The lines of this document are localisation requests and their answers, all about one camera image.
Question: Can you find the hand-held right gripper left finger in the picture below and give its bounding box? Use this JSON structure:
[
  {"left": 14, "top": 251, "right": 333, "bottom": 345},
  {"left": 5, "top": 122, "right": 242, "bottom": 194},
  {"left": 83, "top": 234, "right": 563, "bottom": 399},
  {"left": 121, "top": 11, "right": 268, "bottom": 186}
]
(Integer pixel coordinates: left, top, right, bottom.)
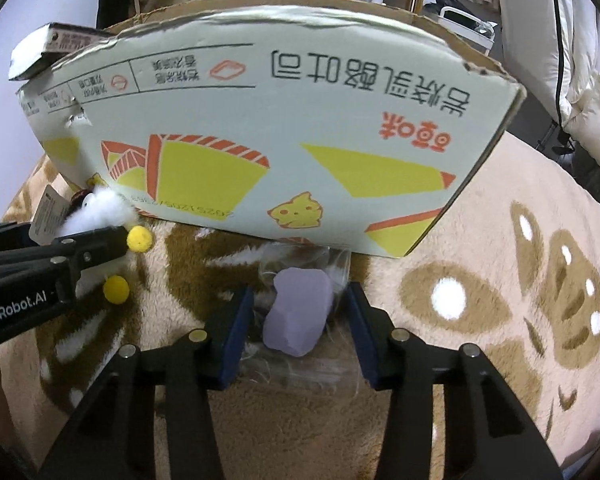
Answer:
[{"left": 35, "top": 286, "right": 255, "bottom": 480}]

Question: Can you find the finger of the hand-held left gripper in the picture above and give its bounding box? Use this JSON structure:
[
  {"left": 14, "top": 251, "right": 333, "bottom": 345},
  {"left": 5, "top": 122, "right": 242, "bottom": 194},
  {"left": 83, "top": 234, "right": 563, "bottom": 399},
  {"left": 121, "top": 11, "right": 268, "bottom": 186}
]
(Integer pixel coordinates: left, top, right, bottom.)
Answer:
[
  {"left": 0, "top": 223, "right": 33, "bottom": 241},
  {"left": 0, "top": 226, "right": 129, "bottom": 311}
]

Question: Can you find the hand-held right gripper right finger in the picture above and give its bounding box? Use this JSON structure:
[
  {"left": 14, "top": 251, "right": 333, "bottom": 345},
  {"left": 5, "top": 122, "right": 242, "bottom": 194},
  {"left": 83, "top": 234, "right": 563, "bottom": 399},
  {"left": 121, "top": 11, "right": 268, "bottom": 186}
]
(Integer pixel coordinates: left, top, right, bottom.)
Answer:
[{"left": 344, "top": 282, "right": 565, "bottom": 480}]

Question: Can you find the white plush duck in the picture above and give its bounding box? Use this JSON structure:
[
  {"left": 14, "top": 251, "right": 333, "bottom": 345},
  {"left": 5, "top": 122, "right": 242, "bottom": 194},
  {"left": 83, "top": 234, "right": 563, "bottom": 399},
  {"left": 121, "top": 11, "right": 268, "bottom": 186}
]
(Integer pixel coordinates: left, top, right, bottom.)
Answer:
[{"left": 30, "top": 184, "right": 153, "bottom": 306}]

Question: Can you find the purple item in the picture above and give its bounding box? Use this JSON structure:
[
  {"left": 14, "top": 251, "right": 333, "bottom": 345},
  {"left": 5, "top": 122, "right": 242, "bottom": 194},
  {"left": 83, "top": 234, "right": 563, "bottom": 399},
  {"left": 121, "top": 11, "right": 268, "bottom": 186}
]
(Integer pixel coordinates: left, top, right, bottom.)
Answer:
[{"left": 245, "top": 245, "right": 371, "bottom": 391}]

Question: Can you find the purple sponge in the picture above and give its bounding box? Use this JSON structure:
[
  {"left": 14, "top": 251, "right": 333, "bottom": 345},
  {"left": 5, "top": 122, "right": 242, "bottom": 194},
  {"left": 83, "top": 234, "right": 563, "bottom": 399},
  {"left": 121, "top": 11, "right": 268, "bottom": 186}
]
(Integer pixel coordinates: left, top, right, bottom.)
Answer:
[{"left": 262, "top": 267, "right": 333, "bottom": 358}]

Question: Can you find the black tissue pack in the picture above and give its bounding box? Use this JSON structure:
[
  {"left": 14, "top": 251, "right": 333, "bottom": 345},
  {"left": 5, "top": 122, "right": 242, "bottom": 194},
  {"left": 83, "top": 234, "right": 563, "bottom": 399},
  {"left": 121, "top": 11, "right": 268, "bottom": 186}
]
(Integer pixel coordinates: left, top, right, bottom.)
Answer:
[{"left": 7, "top": 22, "right": 118, "bottom": 82}]

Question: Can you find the printed cardboard box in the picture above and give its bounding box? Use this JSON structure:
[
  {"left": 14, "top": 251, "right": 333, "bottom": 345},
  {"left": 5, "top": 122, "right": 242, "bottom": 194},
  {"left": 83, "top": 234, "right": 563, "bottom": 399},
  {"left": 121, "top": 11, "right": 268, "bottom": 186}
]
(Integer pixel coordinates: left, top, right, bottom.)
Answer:
[{"left": 15, "top": 0, "right": 528, "bottom": 260}]

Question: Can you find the brown printed blanket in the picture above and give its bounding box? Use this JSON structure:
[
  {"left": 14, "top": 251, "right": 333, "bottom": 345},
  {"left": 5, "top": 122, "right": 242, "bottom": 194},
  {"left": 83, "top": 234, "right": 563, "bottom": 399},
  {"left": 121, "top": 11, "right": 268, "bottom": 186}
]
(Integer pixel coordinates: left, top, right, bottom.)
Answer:
[{"left": 0, "top": 130, "right": 600, "bottom": 480}]

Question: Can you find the black garment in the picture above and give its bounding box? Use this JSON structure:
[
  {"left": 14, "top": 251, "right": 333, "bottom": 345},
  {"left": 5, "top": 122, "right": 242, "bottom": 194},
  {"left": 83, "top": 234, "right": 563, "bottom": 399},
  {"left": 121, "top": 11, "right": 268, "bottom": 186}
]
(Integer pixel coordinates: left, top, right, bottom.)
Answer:
[{"left": 97, "top": 0, "right": 141, "bottom": 31}]

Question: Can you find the white padded cushion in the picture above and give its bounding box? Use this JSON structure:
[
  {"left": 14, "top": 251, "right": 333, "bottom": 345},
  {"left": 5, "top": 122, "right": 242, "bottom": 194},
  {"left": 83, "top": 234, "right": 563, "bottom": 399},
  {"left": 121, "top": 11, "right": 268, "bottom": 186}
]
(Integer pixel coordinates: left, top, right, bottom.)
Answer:
[{"left": 562, "top": 70, "right": 600, "bottom": 186}]

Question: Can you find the black bag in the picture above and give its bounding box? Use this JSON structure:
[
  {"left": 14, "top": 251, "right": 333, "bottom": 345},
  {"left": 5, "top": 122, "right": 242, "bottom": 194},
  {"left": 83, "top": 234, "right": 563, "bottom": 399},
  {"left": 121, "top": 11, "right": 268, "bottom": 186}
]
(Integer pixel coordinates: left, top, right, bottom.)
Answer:
[{"left": 432, "top": 0, "right": 481, "bottom": 16}]

